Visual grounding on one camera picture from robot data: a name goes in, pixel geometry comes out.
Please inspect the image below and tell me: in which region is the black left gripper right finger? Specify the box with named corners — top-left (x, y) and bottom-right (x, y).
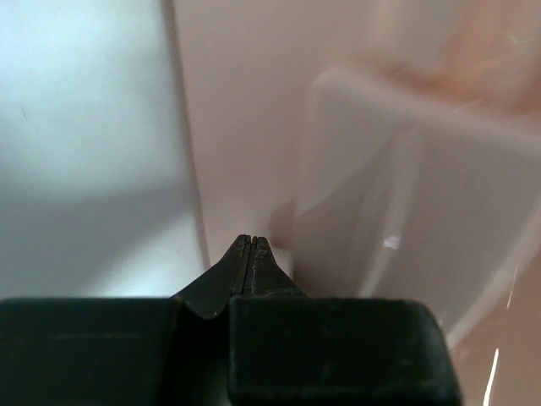
top-left (243, 237), bottom-right (306, 297)

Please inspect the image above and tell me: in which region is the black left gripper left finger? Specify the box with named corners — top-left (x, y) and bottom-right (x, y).
top-left (175, 234), bottom-right (252, 320)

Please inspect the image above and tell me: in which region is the pink plastic toolbox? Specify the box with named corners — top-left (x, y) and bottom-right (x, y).
top-left (171, 1), bottom-right (540, 405)

